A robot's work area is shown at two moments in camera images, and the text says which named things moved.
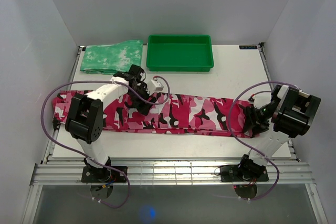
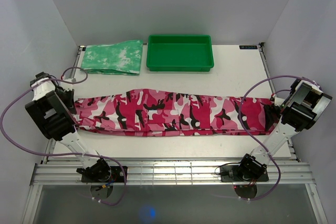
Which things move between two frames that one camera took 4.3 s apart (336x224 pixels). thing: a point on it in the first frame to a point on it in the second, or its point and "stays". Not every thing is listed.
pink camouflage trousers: x=167 y=113 stays
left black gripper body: x=137 y=102 to x=66 y=96
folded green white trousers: x=111 y=59 stays
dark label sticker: x=248 y=46 stays
